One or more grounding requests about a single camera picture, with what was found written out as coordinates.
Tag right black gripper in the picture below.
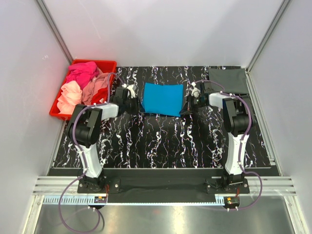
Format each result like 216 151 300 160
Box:
179 95 206 116

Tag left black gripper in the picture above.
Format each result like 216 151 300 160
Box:
123 96 145 116

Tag blue t shirt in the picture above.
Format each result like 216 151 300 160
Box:
142 83 184 117

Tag dark grey t shirt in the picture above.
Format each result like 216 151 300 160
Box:
209 69 249 95

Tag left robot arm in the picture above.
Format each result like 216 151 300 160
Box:
66 84 144 193

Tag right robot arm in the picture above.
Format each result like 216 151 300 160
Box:
180 80 254 193

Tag red t shirt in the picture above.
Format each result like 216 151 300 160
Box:
91 88 108 104

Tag dusty pink t shirt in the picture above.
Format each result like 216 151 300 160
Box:
82 73 109 105

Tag red plastic bin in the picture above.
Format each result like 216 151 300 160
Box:
49 59 117 120

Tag hot pink t shirt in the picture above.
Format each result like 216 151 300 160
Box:
66 61 99 90

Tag peach t shirt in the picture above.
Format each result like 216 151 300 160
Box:
57 81 82 115

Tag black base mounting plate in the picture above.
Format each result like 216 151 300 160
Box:
78 168 250 204

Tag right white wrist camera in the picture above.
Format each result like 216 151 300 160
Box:
190 82 200 98

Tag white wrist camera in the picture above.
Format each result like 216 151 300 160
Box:
122 84 137 98
190 82 200 98

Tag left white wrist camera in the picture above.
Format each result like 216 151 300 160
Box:
122 84 137 98

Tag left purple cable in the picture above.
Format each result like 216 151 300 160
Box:
58 72 127 234

